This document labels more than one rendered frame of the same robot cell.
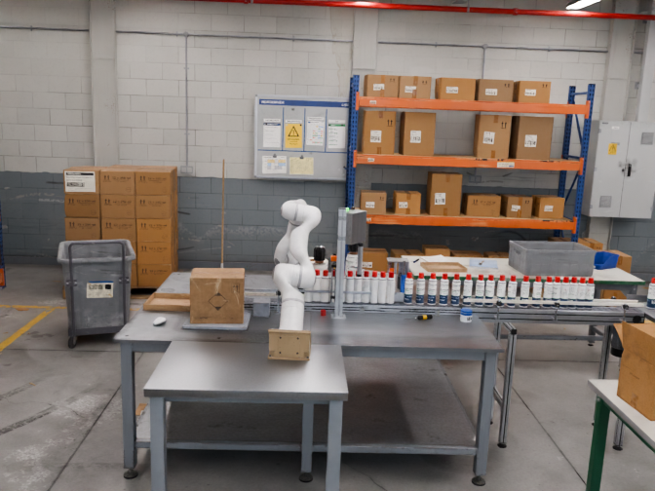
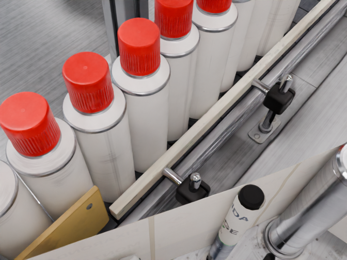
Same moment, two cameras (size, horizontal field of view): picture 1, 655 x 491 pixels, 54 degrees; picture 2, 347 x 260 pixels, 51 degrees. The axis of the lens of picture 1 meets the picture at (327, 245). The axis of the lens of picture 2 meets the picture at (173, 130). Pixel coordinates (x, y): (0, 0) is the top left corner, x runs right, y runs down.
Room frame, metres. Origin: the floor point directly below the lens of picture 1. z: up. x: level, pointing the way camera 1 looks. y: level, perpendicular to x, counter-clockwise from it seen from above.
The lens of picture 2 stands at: (4.10, -0.34, 1.28)
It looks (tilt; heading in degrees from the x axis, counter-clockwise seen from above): 58 degrees down; 129
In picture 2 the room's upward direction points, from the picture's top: 4 degrees clockwise
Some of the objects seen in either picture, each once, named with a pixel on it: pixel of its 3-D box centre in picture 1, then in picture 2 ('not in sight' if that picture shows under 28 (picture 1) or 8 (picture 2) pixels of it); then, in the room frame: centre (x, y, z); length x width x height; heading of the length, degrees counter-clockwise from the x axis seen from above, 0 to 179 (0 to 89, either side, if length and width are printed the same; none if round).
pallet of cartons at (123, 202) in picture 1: (125, 229); not in sight; (7.14, 2.28, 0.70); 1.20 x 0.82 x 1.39; 98
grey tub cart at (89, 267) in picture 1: (97, 283); not in sight; (5.60, 2.05, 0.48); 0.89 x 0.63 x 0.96; 21
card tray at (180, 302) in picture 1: (173, 301); not in sight; (3.91, 0.96, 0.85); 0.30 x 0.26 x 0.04; 92
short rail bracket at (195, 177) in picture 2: not in sight; (180, 188); (4.01, -0.20, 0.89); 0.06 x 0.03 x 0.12; 2
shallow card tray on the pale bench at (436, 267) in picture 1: (443, 267); not in sight; (5.31, -0.98, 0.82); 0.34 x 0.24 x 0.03; 98
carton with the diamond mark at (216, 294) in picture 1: (217, 295); not in sight; (3.62, 0.63, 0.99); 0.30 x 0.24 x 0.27; 97
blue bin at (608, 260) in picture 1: (601, 260); not in sight; (5.60, -2.43, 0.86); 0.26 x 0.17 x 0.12; 121
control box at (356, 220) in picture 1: (352, 226); not in sight; (3.85, -0.14, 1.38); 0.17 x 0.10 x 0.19; 147
